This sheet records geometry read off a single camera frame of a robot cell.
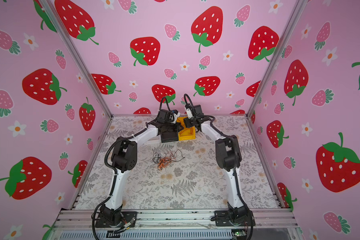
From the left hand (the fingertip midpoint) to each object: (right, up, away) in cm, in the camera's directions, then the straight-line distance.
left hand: (184, 127), depth 100 cm
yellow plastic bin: (+1, -5, +10) cm, 11 cm away
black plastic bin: (-10, -6, +7) cm, 14 cm away
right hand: (+2, +6, +3) cm, 7 cm away
